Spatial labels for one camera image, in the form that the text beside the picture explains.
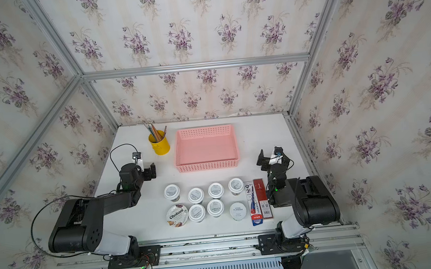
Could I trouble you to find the bundle of coloured pencils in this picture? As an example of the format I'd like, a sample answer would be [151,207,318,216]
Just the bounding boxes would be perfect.
[145,123,166,143]

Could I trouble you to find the white yogurt cup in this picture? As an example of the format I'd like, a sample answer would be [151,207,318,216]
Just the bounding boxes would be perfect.
[188,187,205,204]
[228,178,245,196]
[164,184,180,202]
[188,204,206,223]
[208,182,225,199]
[207,199,225,218]

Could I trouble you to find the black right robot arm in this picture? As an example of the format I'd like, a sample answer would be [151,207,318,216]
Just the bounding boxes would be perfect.
[257,146,341,244]

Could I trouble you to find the pink plastic basket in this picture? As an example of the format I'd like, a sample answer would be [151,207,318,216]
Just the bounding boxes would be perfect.
[175,124,240,173]

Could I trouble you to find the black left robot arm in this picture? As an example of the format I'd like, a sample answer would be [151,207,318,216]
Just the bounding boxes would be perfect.
[48,163,157,258]

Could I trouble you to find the green rimmed yogurt cup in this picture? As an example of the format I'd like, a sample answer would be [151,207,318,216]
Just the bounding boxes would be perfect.
[230,202,247,221]

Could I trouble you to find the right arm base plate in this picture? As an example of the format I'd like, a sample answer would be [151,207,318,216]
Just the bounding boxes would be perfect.
[257,233,309,255]

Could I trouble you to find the red pencil box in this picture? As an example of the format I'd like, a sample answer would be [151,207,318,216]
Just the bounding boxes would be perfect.
[253,178,274,219]

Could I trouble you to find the yellow metal pencil cup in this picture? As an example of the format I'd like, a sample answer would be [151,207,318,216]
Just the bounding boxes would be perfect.
[148,130,171,156]

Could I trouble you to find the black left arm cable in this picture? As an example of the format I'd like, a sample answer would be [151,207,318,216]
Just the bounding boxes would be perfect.
[24,142,148,261]

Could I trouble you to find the Chobani yogurt cup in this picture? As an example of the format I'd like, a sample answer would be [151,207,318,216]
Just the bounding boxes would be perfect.
[166,204,189,228]

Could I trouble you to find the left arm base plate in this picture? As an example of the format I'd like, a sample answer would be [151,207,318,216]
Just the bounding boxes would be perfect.
[108,245,161,269]

